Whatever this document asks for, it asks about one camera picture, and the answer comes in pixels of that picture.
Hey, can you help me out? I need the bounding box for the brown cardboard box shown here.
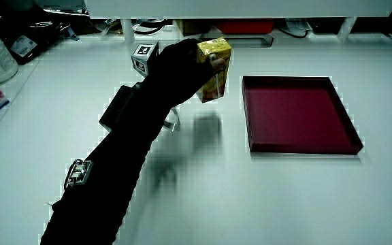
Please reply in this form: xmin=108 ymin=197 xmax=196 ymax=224
xmin=176 ymin=19 xmax=214 ymax=37

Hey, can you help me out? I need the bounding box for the black cable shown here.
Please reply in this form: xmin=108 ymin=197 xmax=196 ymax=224
xmin=132 ymin=20 xmax=167 ymax=36
xmin=276 ymin=24 xmax=312 ymax=39

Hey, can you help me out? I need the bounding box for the small electronics module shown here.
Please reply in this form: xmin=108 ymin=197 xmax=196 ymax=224
xmin=63 ymin=158 xmax=94 ymax=190

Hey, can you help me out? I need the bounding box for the white shelf board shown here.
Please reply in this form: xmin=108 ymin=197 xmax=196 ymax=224
xmin=83 ymin=0 xmax=392 ymax=20

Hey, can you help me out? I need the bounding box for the person's left hand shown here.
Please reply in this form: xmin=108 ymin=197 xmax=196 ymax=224
xmin=131 ymin=37 xmax=227 ymax=110

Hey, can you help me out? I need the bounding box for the yellow ice redtea carton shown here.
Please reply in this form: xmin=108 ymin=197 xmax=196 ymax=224
xmin=195 ymin=37 xmax=233 ymax=104

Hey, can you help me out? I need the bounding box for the red box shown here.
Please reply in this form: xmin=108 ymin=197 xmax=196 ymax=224
xmin=214 ymin=19 xmax=276 ymax=35

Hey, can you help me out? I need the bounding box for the black wrist tracker box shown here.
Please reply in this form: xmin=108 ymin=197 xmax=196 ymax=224
xmin=98 ymin=84 xmax=139 ymax=132

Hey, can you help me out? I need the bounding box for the black bag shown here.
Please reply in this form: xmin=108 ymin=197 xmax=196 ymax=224
xmin=0 ymin=0 xmax=80 ymax=65

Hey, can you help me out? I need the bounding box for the white shelf leg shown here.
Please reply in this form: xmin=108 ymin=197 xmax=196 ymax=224
xmin=120 ymin=18 xmax=137 ymax=46
xmin=336 ymin=16 xmax=358 ymax=42

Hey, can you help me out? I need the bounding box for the dark red square tray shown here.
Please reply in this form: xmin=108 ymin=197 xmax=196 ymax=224
xmin=241 ymin=75 xmax=365 ymax=156

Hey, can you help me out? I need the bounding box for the person's left forearm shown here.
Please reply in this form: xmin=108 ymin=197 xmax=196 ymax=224
xmin=39 ymin=81 xmax=180 ymax=245

